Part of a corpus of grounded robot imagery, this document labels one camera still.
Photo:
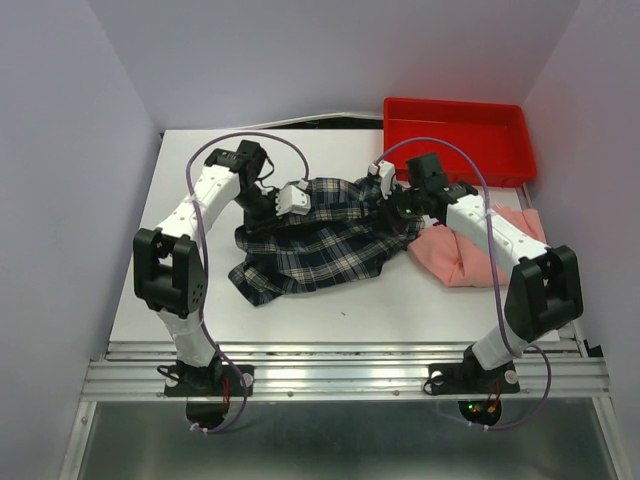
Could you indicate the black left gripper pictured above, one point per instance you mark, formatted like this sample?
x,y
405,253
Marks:
x,y
271,221

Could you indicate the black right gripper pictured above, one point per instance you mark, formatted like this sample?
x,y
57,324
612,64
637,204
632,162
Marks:
x,y
386,211

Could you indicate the navy plaid skirt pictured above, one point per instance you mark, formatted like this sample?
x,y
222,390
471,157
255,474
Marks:
x,y
342,239

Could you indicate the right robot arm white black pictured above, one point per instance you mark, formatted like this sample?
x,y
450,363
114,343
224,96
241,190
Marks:
x,y
544,287

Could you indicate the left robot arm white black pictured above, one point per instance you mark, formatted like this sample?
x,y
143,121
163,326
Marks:
x,y
169,264

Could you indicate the pink folded skirt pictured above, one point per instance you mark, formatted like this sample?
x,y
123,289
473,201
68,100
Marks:
x,y
455,261

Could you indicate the red plastic bin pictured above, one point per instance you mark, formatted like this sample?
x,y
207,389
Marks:
x,y
494,136

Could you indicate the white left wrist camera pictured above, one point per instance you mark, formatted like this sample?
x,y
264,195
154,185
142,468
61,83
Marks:
x,y
292,199

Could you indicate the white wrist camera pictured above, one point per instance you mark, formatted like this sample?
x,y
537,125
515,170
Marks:
x,y
386,174
292,199

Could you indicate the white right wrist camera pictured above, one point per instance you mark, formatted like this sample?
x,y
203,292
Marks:
x,y
386,174

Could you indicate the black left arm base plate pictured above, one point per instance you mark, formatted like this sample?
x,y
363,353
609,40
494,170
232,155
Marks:
x,y
207,390

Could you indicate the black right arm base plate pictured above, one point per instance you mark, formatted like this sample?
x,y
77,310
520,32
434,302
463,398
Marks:
x,y
480,392

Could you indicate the aluminium rail frame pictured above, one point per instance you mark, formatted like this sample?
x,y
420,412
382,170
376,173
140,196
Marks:
x,y
364,341

